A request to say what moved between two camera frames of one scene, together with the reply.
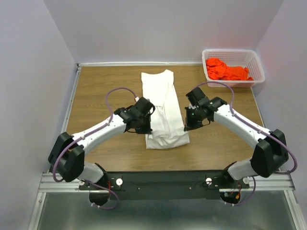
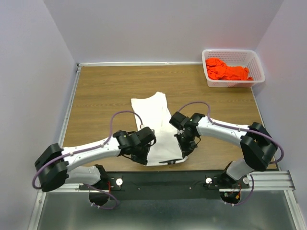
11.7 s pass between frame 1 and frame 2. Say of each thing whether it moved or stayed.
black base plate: stayed
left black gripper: moved
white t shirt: moved
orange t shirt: stayed
